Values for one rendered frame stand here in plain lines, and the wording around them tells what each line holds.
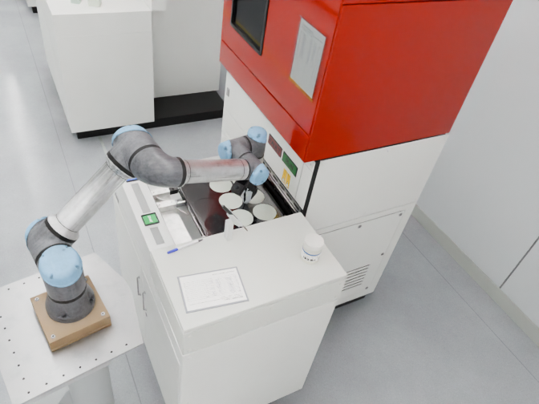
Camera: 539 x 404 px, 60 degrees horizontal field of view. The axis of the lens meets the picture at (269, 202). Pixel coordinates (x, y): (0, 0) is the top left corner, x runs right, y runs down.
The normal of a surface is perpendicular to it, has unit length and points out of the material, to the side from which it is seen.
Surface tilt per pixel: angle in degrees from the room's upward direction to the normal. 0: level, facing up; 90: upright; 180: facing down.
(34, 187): 0
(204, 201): 0
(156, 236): 0
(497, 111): 90
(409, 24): 90
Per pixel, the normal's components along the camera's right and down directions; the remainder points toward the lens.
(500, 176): -0.88, 0.22
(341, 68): 0.45, 0.65
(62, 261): 0.22, -0.62
